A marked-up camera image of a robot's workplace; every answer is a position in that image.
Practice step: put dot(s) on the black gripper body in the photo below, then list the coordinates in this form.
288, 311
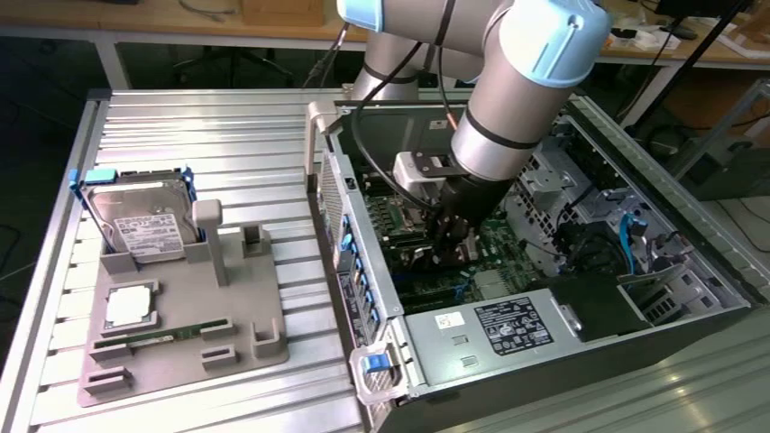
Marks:
475, 198

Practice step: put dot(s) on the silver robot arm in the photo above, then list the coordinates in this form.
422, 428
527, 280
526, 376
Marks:
511, 90

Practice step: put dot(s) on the green motherboard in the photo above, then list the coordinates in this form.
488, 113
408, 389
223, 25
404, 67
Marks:
499, 243

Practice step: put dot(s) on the silver chipset heat sink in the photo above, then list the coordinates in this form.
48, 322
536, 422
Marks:
490, 285

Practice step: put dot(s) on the silver perforated disk bay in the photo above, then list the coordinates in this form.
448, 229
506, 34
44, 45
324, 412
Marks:
550, 185

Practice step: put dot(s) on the silver power supply unit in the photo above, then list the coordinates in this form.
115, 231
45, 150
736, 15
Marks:
456, 356

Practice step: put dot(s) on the black plastic fan shroud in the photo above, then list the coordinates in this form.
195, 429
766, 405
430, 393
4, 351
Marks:
590, 306

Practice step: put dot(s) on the blue case latch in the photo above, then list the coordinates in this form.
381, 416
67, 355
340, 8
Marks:
375, 363

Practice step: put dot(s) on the open black PC case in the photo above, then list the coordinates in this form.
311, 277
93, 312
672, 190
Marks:
540, 383

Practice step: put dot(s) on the black floor unit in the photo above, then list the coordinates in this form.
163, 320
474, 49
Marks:
734, 176

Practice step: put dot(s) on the white plastic desk item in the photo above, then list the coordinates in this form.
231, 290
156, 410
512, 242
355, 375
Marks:
646, 40

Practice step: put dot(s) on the grey parts rack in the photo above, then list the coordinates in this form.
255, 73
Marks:
180, 293

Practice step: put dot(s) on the black stand pole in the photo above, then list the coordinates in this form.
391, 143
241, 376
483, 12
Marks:
688, 58

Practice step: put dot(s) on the green RAM stick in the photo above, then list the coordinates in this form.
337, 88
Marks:
180, 334

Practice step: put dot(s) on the hard disk in blue caddy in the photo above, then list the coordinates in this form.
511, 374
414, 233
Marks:
144, 225

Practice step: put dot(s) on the silver CPU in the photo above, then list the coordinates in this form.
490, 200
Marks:
127, 306

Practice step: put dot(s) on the wooden desk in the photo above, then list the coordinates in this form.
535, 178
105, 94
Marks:
120, 18

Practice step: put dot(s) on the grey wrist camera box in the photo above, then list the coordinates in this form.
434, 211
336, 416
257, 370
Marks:
415, 176

